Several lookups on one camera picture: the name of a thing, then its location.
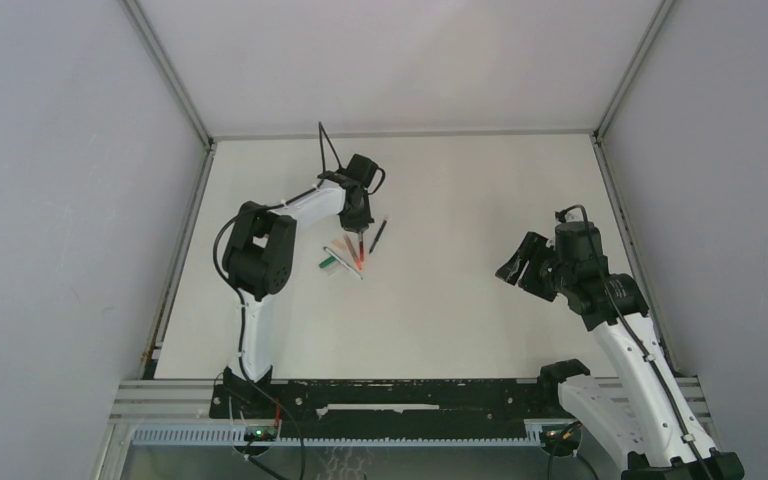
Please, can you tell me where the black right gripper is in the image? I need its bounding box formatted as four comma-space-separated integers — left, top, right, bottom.
495, 230, 574, 302

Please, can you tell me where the red pen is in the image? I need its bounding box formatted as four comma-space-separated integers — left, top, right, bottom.
357, 231, 366, 271

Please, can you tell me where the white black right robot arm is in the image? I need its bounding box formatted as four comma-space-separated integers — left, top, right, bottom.
496, 221, 745, 479

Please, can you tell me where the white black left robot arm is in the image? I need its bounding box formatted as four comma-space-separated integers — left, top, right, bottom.
212, 154, 386, 417

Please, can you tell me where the black pen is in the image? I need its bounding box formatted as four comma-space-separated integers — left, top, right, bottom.
369, 215, 389, 254

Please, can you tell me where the clear pen cap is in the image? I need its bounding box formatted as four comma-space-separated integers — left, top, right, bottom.
332, 239, 349, 255

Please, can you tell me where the orange pen with cap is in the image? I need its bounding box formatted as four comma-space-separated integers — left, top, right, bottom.
343, 234, 363, 271

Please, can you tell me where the white green-tipped pen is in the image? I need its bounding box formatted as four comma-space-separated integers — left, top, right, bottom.
323, 246, 364, 280

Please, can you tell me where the green pen cap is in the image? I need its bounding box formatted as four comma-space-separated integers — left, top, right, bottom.
319, 257, 336, 269

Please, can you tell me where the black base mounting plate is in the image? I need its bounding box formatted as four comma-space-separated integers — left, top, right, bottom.
209, 379, 572, 439

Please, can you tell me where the black right camera cable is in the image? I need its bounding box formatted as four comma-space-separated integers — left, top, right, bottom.
554, 204, 717, 480

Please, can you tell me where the aluminium frame rail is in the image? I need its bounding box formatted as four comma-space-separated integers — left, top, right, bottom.
590, 131, 681, 373

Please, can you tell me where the white slotted cable duct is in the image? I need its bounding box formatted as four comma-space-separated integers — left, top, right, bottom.
131, 424, 543, 447

